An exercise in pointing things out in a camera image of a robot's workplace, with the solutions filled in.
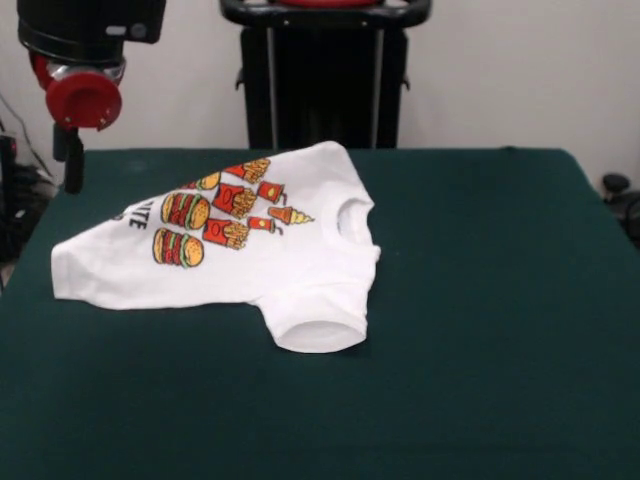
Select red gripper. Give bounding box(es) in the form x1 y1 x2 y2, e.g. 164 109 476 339
29 51 126 196

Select white printed T-shirt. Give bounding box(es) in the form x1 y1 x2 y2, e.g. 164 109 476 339
50 140 383 355

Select black box with red light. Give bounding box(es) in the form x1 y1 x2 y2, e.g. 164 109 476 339
0 133 21 211

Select dark green table cloth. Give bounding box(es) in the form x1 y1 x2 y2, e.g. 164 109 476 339
0 146 640 480

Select black office chair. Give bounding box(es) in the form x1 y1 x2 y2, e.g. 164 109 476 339
601 172 640 237

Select grey cables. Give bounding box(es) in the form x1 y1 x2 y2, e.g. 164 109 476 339
0 92 57 186

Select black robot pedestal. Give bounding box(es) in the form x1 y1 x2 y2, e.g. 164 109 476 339
219 0 431 150

